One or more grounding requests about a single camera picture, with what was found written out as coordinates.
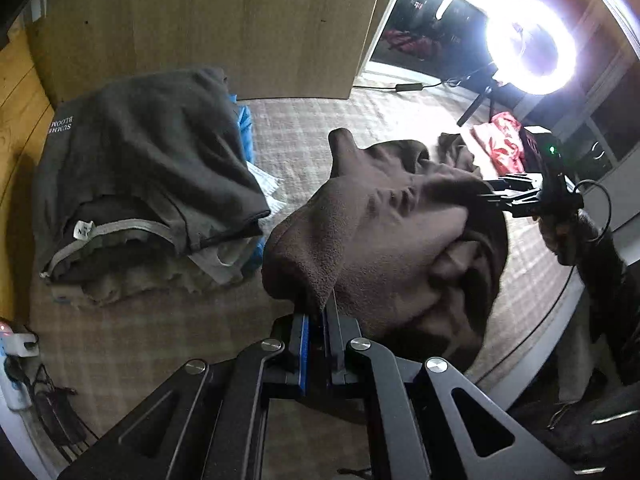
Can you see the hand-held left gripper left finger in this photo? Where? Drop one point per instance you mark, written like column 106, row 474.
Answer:
column 301, row 355

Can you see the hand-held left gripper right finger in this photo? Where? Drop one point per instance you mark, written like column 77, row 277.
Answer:
column 332, row 350

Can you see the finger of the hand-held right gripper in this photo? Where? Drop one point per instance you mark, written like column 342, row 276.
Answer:
column 515, row 205
column 510, row 182

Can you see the brown fleece garment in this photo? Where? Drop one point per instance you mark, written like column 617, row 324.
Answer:
column 380, row 240

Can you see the person's right hand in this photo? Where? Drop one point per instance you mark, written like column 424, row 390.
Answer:
column 560, row 240

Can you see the red garment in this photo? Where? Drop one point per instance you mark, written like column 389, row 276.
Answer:
column 500, row 145

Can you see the dark brown cloth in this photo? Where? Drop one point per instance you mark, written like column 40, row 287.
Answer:
column 457, row 152

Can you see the black tripod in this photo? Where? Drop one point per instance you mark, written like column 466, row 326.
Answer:
column 472, row 105

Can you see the folded beige garment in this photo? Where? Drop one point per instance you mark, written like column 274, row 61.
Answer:
column 130, row 285

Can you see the bed with plaid sheet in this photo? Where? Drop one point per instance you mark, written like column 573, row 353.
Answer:
column 310, row 120

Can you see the folded blue garment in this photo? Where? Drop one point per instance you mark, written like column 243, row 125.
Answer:
column 245, row 130

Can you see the person's dark clothing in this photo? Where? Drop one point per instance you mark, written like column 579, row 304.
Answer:
column 600, row 435

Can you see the white charger plug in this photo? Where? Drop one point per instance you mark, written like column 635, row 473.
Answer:
column 20, row 345

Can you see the white power strip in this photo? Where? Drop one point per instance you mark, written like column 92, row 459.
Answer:
column 15, row 390

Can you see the wooden panel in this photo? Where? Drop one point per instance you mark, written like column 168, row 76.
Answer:
column 200, row 20

